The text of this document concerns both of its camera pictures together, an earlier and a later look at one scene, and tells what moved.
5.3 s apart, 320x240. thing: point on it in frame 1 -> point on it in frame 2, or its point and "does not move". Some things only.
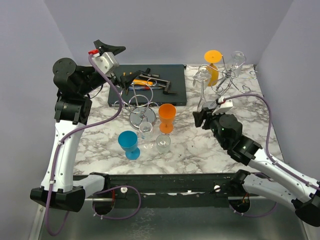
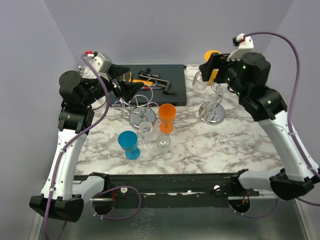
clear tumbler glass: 163,142 does not move
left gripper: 113,49 -> 127,89
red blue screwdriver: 143,88 does not move
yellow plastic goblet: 212,56 does not move
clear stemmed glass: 145,129 does not move
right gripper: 200,116 -> 206,68
